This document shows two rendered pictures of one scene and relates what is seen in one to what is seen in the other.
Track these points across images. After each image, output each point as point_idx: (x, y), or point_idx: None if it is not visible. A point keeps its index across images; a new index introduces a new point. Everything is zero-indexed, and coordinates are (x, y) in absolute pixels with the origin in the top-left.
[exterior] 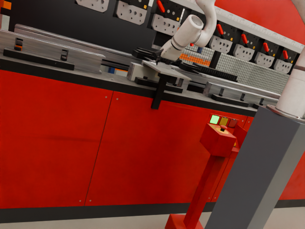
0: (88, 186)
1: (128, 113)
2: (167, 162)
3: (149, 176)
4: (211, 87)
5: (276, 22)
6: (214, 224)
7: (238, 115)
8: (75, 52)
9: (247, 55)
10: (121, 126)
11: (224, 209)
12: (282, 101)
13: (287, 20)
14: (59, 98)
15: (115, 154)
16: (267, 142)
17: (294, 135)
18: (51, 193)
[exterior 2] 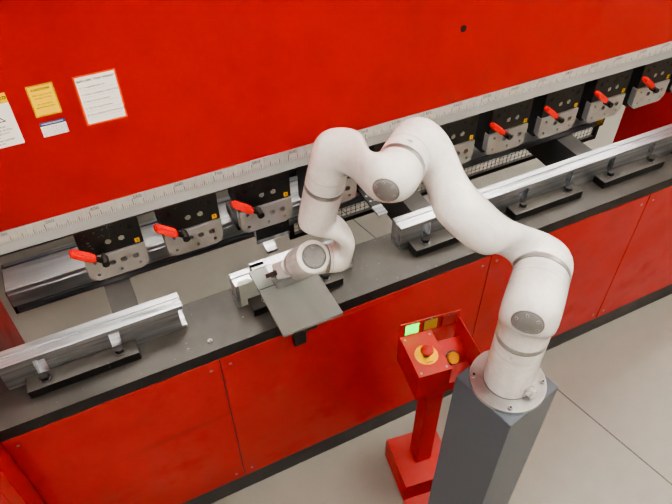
0: (240, 457)
1: (259, 367)
2: (357, 378)
3: (334, 405)
4: (402, 235)
5: (510, 70)
6: (440, 495)
7: (470, 264)
8: (130, 327)
9: (461, 156)
10: (255, 383)
11: (447, 484)
12: (488, 374)
13: (539, 50)
14: (141, 408)
15: (262, 413)
16: (477, 429)
17: (506, 436)
18: (189, 486)
